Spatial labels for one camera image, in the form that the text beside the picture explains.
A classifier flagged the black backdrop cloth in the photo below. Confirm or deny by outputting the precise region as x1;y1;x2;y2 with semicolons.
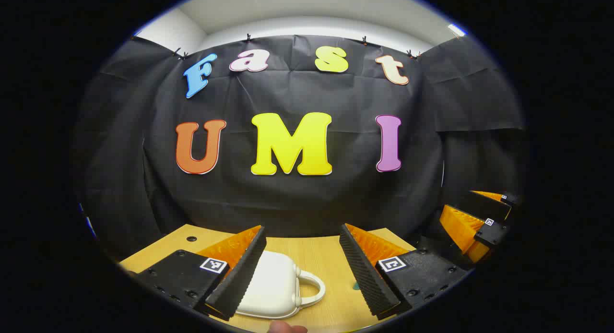
72;35;526;262

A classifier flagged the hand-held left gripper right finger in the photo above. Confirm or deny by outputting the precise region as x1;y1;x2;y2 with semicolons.
339;223;470;320

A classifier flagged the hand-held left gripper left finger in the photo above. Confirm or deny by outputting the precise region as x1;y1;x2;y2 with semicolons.
137;226;267;321

